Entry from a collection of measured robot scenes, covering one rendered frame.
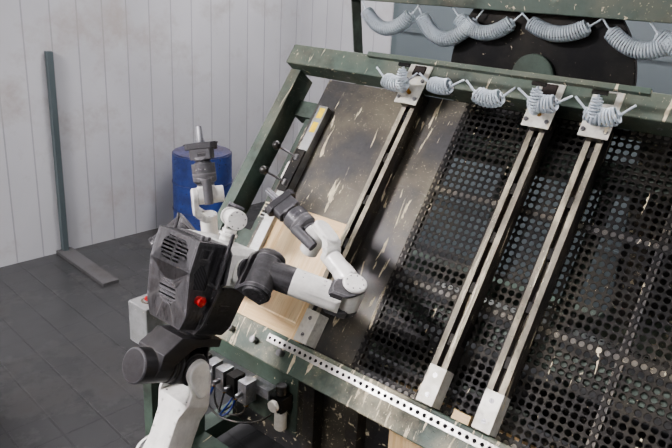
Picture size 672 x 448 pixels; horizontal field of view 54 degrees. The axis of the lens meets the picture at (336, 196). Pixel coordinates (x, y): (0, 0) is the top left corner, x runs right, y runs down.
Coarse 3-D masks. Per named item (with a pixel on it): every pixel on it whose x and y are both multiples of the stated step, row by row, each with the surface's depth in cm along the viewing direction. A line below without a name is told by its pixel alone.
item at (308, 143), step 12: (324, 108) 288; (312, 120) 289; (324, 120) 287; (312, 132) 286; (300, 144) 286; (312, 144) 285; (300, 168) 282; (276, 192) 282; (264, 228) 277; (264, 240) 275
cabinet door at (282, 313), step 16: (336, 224) 262; (272, 240) 275; (288, 240) 271; (288, 256) 268; (304, 256) 264; (320, 272) 257; (256, 304) 265; (272, 304) 262; (288, 304) 258; (304, 304) 254; (256, 320) 262; (272, 320) 258; (288, 320) 255; (288, 336) 252
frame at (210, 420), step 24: (240, 408) 311; (312, 408) 269; (336, 408) 269; (216, 432) 313; (264, 432) 303; (288, 432) 292; (312, 432) 272; (336, 432) 272; (360, 432) 258; (384, 432) 254
